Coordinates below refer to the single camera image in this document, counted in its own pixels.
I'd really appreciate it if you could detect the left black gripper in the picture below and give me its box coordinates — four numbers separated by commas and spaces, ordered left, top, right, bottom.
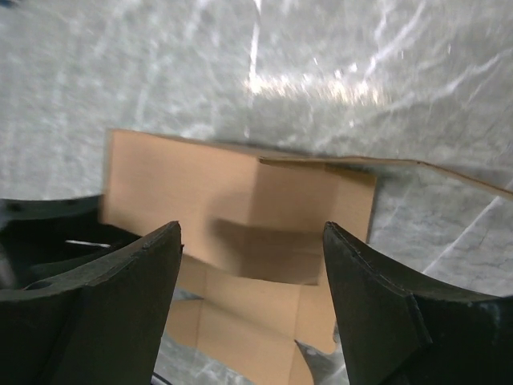
1, 196, 139, 290

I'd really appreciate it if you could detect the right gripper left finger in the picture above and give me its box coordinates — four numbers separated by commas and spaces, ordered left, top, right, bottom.
1, 221, 182, 384

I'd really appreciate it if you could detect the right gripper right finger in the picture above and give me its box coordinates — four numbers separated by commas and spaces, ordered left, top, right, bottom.
323, 222, 512, 384

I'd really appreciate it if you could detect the brown cardboard box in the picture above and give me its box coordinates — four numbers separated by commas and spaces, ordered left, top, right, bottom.
103, 130, 512, 384

